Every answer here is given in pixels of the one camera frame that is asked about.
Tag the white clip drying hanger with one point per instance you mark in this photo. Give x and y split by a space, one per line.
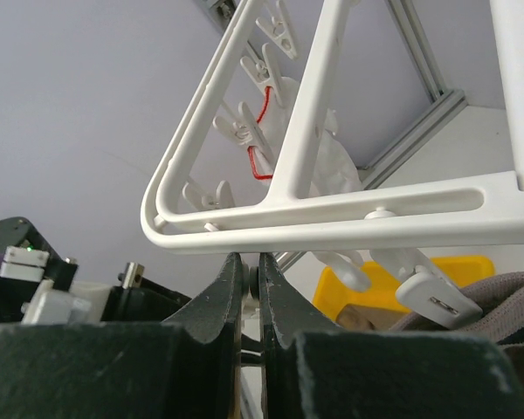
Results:
315 199

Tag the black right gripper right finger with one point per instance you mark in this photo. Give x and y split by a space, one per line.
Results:
312 368

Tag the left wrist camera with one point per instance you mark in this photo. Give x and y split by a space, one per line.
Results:
58 299

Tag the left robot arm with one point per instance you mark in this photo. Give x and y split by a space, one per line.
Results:
148 302

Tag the aluminium frame rail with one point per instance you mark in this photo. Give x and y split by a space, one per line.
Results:
387 84

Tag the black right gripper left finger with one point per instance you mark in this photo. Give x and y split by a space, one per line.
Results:
186 366

